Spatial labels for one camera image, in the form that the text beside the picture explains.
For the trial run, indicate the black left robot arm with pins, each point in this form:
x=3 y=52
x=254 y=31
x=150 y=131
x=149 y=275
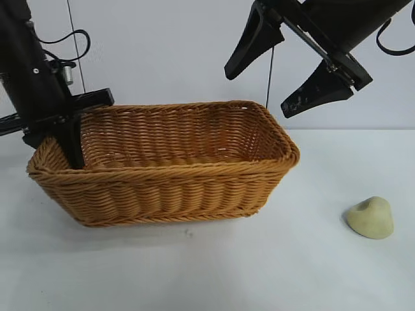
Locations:
x=13 y=9

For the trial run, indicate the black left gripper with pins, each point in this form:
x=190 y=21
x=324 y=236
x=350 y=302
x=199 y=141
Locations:
x=32 y=81

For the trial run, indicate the woven wicker basket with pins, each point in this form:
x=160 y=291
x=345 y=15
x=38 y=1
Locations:
x=162 y=191

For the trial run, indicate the pale egg yolk pastry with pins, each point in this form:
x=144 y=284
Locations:
x=369 y=220

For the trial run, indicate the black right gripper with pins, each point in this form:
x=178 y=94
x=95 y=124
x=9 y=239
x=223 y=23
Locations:
x=343 y=22

